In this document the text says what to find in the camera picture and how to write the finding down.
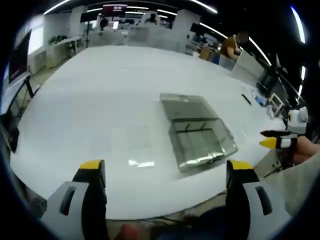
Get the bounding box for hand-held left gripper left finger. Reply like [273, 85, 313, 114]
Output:
[41, 159, 110, 240]

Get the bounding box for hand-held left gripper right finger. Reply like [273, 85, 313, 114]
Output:
[225, 159, 293, 240]

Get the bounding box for grey transparent guide fixture box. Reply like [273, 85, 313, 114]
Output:
[159, 92, 239, 174]

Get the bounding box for person's right hand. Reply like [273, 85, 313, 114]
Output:
[290, 136, 320, 165]

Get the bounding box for person's left hand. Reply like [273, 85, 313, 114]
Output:
[119, 223, 142, 240]

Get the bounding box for person's cream shirt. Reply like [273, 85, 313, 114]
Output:
[254, 152, 320, 218]

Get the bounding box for white partition board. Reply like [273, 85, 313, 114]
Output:
[236, 51, 266, 84]

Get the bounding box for black chair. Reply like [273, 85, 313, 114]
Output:
[0, 74, 41, 154]

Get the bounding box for cardboard box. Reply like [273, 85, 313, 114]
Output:
[199, 47, 212, 61]

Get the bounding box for green potted plants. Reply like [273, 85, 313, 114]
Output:
[48, 34, 69, 46]

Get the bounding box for small white frame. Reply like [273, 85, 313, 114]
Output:
[268, 92, 286, 113]

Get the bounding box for large dark wall screen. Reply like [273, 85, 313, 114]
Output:
[8, 28, 33, 85]

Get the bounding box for red wall screen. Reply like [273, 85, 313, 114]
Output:
[102, 5, 127, 18]

